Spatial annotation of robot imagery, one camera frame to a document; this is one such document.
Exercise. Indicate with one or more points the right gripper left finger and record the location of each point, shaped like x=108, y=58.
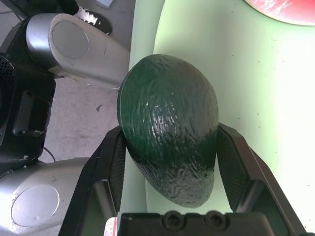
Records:
x=98, y=177

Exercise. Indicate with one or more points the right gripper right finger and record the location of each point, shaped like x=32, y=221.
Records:
x=248, y=177

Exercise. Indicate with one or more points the dark green avocado toy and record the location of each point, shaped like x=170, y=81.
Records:
x=169, y=127

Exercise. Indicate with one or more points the watermelon slice toy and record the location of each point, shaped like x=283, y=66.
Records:
x=283, y=9

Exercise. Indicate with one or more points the green cutting board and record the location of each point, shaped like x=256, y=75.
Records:
x=246, y=86

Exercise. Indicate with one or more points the grey robot left leg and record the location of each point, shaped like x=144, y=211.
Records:
x=81, y=54

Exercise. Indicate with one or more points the black white sneaker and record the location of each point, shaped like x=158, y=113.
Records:
x=98, y=20

